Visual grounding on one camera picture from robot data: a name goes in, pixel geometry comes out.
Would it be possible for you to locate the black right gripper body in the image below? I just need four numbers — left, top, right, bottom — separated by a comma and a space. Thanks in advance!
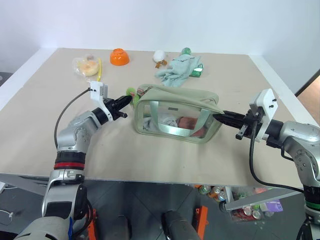
235, 109, 264, 141

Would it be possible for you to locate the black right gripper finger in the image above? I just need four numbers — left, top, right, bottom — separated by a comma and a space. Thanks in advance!
222, 110, 247, 120
212, 113, 247, 128

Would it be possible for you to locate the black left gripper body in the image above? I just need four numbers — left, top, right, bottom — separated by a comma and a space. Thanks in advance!
102, 97, 129, 121

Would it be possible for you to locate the green plush keychain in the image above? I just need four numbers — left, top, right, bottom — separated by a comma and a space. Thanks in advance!
125, 86, 141, 109

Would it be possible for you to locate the green pouch with clear window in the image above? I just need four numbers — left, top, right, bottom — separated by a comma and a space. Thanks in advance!
132, 83, 225, 145

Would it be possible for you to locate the grey cloth inside pouch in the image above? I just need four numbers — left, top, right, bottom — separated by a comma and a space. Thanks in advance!
143, 112, 179, 132

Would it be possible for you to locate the pink item inside pouch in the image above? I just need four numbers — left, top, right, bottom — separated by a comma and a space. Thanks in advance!
176, 115, 201, 131

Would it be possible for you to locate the white plush toy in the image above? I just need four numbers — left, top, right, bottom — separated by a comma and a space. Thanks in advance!
152, 49, 168, 69

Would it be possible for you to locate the yellow strip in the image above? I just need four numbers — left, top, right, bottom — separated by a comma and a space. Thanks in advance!
97, 57, 103, 83

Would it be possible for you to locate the orange bowl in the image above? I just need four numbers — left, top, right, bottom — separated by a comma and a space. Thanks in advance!
109, 47, 131, 67

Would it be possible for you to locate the clear bag with bread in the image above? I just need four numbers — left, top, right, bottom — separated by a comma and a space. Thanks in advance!
72, 53, 101, 82

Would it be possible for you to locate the light green towel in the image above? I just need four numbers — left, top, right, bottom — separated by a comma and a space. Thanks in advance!
154, 54, 202, 88

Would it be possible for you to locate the orange silver drink can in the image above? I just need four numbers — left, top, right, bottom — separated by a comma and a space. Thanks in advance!
210, 186, 223, 199

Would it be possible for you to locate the green plastic bottle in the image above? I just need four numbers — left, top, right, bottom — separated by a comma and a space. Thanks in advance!
180, 47, 204, 78

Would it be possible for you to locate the grey metal panel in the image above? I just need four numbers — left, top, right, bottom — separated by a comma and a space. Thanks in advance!
223, 188, 303, 212

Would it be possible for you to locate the purple package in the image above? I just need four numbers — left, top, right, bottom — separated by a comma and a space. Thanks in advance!
265, 200, 284, 213

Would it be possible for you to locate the dark rounded shape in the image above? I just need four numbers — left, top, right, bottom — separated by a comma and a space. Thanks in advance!
161, 210, 201, 240

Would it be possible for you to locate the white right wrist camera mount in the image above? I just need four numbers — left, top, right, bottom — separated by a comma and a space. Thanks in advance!
249, 88, 280, 144

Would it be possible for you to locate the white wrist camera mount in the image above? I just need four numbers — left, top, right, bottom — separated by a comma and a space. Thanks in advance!
249, 88, 280, 144
89, 80, 114, 122

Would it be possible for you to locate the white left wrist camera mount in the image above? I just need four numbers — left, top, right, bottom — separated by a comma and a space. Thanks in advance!
89, 80, 114, 122

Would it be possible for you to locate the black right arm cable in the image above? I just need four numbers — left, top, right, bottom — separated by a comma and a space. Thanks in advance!
249, 121, 306, 194

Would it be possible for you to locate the grey left arm cable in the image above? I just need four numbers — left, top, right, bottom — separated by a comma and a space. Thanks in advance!
54, 89, 91, 151

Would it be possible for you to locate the orange metal bracket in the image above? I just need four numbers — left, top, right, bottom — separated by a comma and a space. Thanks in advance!
86, 208, 99, 240
196, 205, 209, 237

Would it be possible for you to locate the white cable tie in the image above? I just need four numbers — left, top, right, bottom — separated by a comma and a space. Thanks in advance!
0, 209, 15, 224

